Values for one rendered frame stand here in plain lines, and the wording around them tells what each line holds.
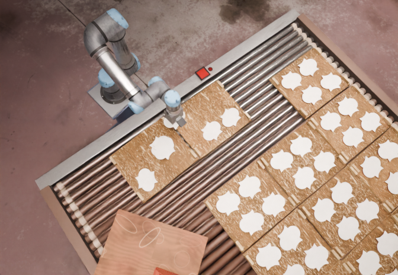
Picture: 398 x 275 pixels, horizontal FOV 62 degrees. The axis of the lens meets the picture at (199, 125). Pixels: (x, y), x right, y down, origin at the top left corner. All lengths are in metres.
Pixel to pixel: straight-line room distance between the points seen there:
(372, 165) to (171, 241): 1.27
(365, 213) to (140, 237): 1.27
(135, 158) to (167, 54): 1.60
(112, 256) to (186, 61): 2.07
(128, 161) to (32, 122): 1.52
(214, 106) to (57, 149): 1.62
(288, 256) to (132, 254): 0.84
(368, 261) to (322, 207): 0.36
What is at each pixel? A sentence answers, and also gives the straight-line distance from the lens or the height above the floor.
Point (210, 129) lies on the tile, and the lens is 2.05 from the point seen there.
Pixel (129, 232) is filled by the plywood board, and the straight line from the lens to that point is 1.86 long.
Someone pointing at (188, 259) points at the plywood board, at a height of 1.04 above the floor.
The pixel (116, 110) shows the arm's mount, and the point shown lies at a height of 0.89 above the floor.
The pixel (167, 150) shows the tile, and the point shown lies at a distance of 1.98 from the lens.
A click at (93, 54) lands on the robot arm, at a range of 1.70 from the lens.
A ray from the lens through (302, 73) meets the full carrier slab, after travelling 2.33.
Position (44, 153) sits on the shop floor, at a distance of 3.23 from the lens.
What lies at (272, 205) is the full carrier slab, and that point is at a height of 0.95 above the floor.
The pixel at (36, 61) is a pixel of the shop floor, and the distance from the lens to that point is 3.64.
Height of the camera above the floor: 2.88
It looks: 70 degrees down
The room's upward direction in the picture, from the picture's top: 6 degrees clockwise
